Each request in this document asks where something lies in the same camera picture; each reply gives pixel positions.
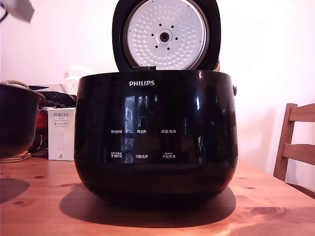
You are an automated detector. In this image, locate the black metallic pot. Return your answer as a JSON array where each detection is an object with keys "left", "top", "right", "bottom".
[{"left": 0, "top": 83, "right": 45, "bottom": 158}]

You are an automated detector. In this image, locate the black Philips rice cooker body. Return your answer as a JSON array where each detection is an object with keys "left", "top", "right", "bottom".
[{"left": 73, "top": 69, "right": 239, "bottom": 205}]

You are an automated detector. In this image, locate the black rice cooker lid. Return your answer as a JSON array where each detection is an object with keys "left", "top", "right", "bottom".
[{"left": 112, "top": 0, "right": 221, "bottom": 73}]

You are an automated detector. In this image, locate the white plastic container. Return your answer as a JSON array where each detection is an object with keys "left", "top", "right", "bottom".
[{"left": 60, "top": 65, "right": 95, "bottom": 95}]

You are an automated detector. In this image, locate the white Porlex box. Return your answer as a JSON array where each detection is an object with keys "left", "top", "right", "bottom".
[{"left": 47, "top": 107, "right": 77, "bottom": 161}]

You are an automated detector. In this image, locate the dark dotted patterned cloth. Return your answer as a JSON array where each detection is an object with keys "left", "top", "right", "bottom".
[{"left": 28, "top": 85, "right": 78, "bottom": 112}]

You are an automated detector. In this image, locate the red crinkled pouch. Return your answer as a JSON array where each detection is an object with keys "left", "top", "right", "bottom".
[{"left": 31, "top": 110, "right": 49, "bottom": 157}]

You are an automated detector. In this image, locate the wooden chair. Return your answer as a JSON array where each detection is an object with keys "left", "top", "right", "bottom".
[{"left": 273, "top": 103, "right": 315, "bottom": 195}]

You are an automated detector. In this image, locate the woven wicker basket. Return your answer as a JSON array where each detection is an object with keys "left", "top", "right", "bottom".
[{"left": 0, "top": 79, "right": 32, "bottom": 164}]

